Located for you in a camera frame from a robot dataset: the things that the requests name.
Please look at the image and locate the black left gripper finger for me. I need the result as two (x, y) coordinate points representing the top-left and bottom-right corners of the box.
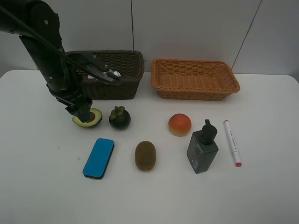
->
(66, 103), (92, 122)

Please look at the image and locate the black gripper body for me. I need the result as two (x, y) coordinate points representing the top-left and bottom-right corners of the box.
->
(46, 70), (92, 112)

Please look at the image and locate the halved avocado with pit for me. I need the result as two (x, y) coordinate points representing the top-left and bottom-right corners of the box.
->
(72, 108), (103, 128)

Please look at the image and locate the dark purple mangosteen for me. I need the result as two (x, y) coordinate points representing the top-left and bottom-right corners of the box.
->
(109, 106), (131, 130)

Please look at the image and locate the blue whiteboard eraser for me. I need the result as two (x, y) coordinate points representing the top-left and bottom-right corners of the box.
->
(83, 138), (114, 179)

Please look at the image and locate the brown kiwi fruit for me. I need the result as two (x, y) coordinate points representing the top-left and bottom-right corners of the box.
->
(135, 141), (157, 171)

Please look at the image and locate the orange peach fruit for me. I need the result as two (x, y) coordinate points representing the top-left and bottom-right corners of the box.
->
(168, 113), (192, 137)

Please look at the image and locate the black pump bottle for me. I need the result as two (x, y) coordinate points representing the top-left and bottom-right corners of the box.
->
(187, 119), (219, 174)

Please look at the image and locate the white marker with pink caps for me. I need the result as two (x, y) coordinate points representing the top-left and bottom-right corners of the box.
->
(224, 120), (242, 167)

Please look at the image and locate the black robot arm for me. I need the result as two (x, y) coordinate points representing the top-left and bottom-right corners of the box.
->
(0, 0), (92, 122)

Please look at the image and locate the dark brown wicker basket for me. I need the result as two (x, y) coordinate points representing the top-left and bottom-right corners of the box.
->
(77, 50), (144, 100)

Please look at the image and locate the orange wicker basket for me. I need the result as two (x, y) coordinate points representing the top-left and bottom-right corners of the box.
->
(151, 59), (240, 101)

